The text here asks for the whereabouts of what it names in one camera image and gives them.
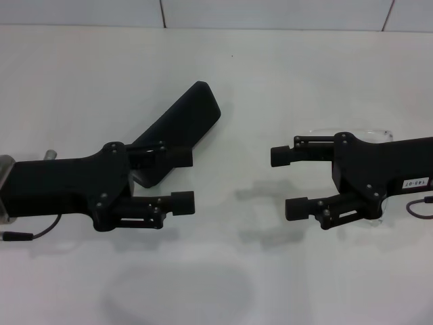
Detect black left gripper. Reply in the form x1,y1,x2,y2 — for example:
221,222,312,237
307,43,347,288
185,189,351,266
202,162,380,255
1,141,135,233

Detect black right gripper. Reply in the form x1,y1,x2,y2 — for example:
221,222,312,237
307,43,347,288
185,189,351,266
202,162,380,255
269,131,433,232

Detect black glasses case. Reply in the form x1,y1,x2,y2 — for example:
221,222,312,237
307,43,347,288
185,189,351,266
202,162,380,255
130,81,223,190

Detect clear plastic glasses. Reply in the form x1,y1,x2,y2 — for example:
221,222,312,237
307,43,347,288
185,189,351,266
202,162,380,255
308,125,396,228

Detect left gripper cable with plug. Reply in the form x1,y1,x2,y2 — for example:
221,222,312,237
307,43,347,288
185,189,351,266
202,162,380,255
0,213,62,242

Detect gripper cable with plug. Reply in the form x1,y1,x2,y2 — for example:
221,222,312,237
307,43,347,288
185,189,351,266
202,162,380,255
407,195,433,217
0,213,62,242

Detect right gripper cable with plug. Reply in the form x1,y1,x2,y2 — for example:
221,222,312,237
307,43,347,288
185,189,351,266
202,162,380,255
407,195,433,217

